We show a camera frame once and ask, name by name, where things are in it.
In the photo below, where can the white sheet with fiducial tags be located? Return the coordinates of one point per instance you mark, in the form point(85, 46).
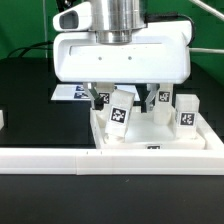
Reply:
point(69, 92)

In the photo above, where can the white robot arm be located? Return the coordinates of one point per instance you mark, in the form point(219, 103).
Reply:
point(116, 41)

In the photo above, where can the white part at left edge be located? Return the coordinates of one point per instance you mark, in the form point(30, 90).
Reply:
point(1, 120)

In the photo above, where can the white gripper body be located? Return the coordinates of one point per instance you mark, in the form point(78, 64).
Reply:
point(158, 53)

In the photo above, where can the white square tabletop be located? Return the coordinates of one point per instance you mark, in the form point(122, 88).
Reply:
point(142, 133)

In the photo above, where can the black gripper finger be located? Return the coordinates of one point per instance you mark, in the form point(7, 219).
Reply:
point(96, 100)
point(149, 94)

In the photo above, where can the white L-shaped fixture wall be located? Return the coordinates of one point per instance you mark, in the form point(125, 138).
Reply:
point(208, 161)

